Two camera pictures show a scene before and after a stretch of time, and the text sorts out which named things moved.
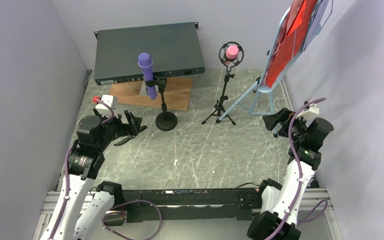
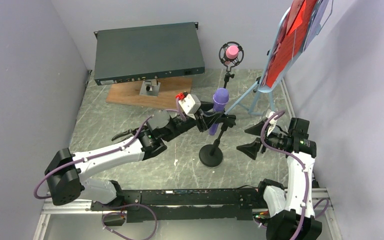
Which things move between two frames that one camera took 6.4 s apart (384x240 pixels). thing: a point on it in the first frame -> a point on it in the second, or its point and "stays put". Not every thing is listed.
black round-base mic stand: [165, 121] -> [211, 155]
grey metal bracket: [144, 91] stays put
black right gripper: [271, 121] -> [250, 149]
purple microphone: [145, 62] -> [220, 97]
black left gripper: [124, 129] -> [205, 121]
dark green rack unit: [175, 49] stays put
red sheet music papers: [293, 30] stays put
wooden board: [178, 92] stays put
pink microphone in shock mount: [230, 54] stays put
